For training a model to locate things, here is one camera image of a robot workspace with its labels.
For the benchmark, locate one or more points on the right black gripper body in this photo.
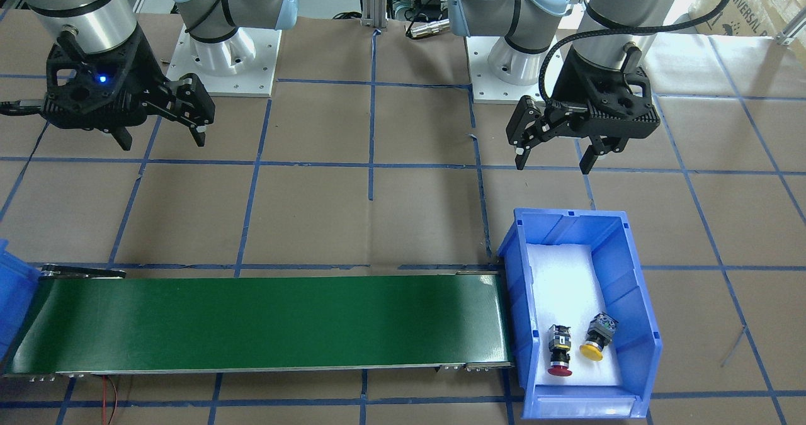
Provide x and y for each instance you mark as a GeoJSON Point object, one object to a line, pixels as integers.
{"type": "Point", "coordinates": [148, 66]}

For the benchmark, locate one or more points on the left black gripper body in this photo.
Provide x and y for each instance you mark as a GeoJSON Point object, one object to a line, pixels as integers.
{"type": "Point", "coordinates": [574, 77]}

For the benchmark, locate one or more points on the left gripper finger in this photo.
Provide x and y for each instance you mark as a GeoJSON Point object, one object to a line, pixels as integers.
{"type": "Point", "coordinates": [600, 146]}
{"type": "Point", "coordinates": [528, 127]}

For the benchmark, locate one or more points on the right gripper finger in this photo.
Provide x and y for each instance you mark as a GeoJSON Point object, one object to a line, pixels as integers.
{"type": "Point", "coordinates": [185, 101]}
{"type": "Point", "coordinates": [122, 137]}

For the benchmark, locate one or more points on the yellow mushroom push button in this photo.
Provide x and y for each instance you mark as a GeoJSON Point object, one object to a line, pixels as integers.
{"type": "Point", "coordinates": [600, 332]}

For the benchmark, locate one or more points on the red mushroom push button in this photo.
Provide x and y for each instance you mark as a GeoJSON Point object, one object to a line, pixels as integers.
{"type": "Point", "coordinates": [559, 345]}

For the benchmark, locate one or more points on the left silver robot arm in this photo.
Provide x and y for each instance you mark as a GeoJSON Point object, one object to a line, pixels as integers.
{"type": "Point", "coordinates": [608, 28]}

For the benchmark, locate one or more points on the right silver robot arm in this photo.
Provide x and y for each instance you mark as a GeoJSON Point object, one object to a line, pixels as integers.
{"type": "Point", "coordinates": [104, 24]}

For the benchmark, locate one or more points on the blue plastic bin with foam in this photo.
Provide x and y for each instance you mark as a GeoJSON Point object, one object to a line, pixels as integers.
{"type": "Point", "coordinates": [564, 267]}

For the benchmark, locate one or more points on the black power adapter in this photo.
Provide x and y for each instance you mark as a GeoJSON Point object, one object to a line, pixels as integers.
{"type": "Point", "coordinates": [426, 10]}

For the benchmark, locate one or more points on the green conveyor belt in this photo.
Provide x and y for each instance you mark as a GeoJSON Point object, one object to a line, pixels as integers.
{"type": "Point", "coordinates": [216, 325]}

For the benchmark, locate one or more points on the cardboard box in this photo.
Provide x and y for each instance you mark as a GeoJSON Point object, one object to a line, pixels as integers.
{"type": "Point", "coordinates": [752, 18]}

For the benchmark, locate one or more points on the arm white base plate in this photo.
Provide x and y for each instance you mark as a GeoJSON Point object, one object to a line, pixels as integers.
{"type": "Point", "coordinates": [243, 66]}
{"type": "Point", "coordinates": [488, 75]}

